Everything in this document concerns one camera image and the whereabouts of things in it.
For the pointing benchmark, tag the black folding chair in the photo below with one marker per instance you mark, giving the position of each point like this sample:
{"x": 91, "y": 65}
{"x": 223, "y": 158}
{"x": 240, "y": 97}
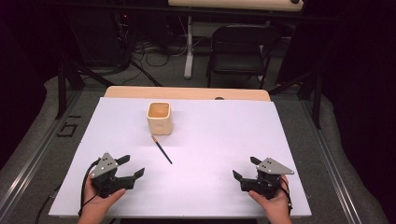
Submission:
{"x": 238, "y": 49}

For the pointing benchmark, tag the white board sheet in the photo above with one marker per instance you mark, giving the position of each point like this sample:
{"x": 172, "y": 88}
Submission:
{"x": 199, "y": 174}

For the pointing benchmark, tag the aluminium rail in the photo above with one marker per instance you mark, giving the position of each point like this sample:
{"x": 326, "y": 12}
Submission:
{"x": 34, "y": 158}
{"x": 336, "y": 168}

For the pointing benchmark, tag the white table leg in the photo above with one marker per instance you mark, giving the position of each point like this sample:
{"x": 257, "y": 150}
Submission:
{"x": 189, "y": 53}

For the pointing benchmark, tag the person's right hand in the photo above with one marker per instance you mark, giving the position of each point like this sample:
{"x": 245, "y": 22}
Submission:
{"x": 274, "y": 203}

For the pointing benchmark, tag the dark thin pencil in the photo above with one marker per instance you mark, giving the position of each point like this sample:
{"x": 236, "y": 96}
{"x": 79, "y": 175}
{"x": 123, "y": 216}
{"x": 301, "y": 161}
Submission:
{"x": 162, "y": 150}

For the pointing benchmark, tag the cream square cup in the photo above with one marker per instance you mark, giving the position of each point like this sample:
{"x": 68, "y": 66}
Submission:
{"x": 159, "y": 119}

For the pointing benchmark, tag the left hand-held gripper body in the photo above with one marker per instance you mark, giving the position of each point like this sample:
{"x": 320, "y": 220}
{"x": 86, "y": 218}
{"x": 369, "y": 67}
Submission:
{"x": 109, "y": 183}

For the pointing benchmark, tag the beige background table top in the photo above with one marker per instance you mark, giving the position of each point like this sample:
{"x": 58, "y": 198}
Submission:
{"x": 233, "y": 4}

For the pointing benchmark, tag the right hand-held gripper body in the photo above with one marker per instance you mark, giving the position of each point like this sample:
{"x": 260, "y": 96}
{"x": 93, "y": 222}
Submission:
{"x": 264, "y": 182}

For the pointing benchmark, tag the person's left hand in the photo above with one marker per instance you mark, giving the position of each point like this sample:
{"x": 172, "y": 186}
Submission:
{"x": 98, "y": 203}

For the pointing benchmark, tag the light wooden table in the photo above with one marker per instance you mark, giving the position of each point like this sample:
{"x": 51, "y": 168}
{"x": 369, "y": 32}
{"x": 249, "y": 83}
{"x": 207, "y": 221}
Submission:
{"x": 186, "y": 92}

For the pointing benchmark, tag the black metal stand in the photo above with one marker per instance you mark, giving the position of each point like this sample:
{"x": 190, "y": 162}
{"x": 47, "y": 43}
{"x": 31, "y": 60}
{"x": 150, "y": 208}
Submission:
{"x": 317, "y": 99}
{"x": 62, "y": 90}

